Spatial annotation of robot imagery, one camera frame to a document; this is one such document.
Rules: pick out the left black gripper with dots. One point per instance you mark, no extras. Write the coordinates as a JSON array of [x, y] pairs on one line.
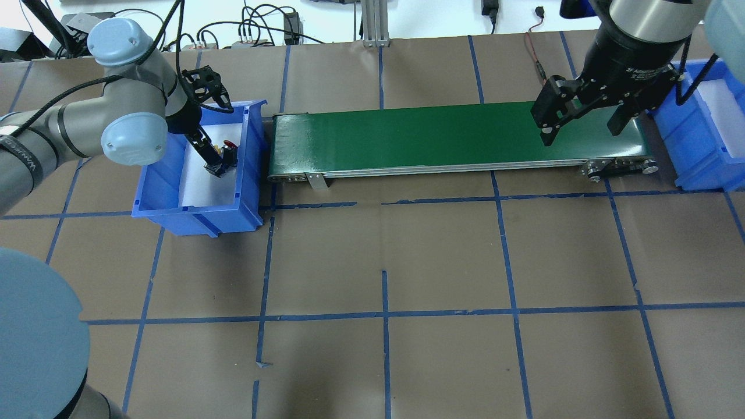
[[183, 120]]

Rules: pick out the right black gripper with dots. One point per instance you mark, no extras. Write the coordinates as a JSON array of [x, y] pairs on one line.
[[618, 62]]

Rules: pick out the red push button switch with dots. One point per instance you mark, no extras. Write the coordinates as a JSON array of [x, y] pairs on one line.
[[229, 147]]

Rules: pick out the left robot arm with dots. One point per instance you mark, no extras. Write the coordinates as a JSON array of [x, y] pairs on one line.
[[126, 116]]

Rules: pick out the left blue plastic bin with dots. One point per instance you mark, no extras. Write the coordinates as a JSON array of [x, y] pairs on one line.
[[178, 194]]

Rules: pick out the blue plastic bin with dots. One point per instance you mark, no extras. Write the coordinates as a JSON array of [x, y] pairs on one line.
[[696, 151], [178, 194]]

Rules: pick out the green conveyor belt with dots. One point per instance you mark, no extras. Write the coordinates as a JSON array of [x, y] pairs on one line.
[[317, 147]]

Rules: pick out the right blue plastic bin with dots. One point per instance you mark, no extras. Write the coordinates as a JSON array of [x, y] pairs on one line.
[[696, 151]]

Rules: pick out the white foam pad right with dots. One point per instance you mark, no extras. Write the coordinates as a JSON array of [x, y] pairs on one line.
[[726, 115]]

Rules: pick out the black power brick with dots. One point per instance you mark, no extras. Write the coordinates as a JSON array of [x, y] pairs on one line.
[[490, 8]]

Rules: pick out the black power adapter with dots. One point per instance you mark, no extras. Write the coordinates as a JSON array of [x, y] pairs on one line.
[[292, 28]]

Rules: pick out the aluminium frame post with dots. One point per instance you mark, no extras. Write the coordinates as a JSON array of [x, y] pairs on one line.
[[374, 19]]

